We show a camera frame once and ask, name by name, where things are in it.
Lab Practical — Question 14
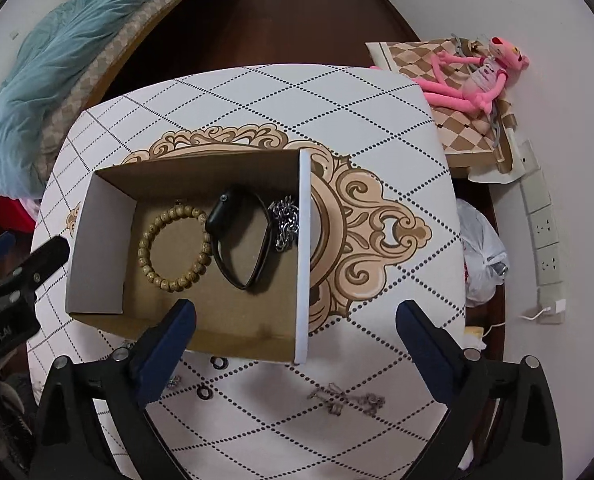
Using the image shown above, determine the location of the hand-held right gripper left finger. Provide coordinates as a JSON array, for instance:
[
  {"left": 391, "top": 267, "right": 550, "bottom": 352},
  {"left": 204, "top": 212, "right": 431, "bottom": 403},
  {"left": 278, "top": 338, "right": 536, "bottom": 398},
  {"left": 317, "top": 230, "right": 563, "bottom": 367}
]
[{"left": 36, "top": 299, "right": 198, "bottom": 480}]

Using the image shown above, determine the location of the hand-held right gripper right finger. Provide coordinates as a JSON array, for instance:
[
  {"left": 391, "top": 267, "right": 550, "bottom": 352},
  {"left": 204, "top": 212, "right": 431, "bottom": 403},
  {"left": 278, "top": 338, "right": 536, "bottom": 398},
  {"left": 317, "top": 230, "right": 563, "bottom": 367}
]
[{"left": 395, "top": 299, "right": 564, "bottom": 480}]

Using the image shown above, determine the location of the brown cardboard box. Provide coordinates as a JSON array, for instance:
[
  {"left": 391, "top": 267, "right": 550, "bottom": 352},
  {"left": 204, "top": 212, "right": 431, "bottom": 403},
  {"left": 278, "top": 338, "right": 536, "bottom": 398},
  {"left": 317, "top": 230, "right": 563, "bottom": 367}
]
[{"left": 66, "top": 147, "right": 312, "bottom": 366}]

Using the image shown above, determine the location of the red cloth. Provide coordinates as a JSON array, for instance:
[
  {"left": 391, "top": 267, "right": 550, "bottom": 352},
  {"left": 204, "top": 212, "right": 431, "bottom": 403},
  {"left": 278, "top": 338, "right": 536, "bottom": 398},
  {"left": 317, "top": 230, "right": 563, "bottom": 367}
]
[{"left": 0, "top": 195, "right": 38, "bottom": 234}]

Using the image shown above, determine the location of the white plastic bag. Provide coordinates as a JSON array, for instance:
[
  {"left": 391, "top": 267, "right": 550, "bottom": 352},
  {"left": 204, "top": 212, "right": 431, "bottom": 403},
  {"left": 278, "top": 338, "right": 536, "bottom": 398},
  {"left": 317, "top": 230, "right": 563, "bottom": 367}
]
[{"left": 456, "top": 198, "right": 509, "bottom": 309}]

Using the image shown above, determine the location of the black wristband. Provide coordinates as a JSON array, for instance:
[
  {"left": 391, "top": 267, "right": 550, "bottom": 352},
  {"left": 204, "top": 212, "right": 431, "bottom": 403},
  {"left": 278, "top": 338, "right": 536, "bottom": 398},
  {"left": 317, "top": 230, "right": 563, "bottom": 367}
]
[{"left": 204, "top": 186, "right": 273, "bottom": 291}]

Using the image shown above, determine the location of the light blue blanket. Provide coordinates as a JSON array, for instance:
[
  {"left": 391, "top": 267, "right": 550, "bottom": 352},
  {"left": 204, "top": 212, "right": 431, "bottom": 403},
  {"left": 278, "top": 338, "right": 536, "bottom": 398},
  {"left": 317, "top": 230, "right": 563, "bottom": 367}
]
[{"left": 0, "top": 0, "right": 191, "bottom": 199}]

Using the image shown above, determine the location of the pink plush toy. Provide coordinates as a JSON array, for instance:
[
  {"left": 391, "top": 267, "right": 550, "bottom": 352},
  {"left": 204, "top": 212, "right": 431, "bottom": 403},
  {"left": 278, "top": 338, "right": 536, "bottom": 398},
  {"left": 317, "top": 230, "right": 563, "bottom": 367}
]
[{"left": 369, "top": 35, "right": 531, "bottom": 115}]

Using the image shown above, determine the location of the wooden bead bracelet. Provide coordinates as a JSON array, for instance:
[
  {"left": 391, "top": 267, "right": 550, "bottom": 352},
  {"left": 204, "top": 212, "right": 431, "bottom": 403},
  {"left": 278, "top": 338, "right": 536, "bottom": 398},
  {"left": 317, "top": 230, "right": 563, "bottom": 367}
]
[{"left": 137, "top": 204, "right": 212, "bottom": 294}]

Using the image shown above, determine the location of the thin silver necklace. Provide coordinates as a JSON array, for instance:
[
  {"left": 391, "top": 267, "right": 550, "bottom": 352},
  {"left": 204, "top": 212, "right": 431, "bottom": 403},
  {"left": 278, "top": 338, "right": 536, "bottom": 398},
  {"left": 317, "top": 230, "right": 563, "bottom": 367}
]
[{"left": 307, "top": 384, "right": 386, "bottom": 417}]

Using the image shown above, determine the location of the white charger with cable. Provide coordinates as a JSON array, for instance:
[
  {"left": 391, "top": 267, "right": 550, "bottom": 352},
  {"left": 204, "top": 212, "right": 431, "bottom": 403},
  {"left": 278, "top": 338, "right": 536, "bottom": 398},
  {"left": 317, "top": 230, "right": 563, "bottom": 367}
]
[{"left": 521, "top": 299, "right": 568, "bottom": 326}]

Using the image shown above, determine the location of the silver chain bracelet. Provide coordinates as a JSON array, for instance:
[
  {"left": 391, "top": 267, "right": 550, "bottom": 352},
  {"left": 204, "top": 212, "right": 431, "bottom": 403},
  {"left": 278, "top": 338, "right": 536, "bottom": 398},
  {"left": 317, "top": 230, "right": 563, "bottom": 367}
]
[{"left": 268, "top": 195, "right": 301, "bottom": 254}]

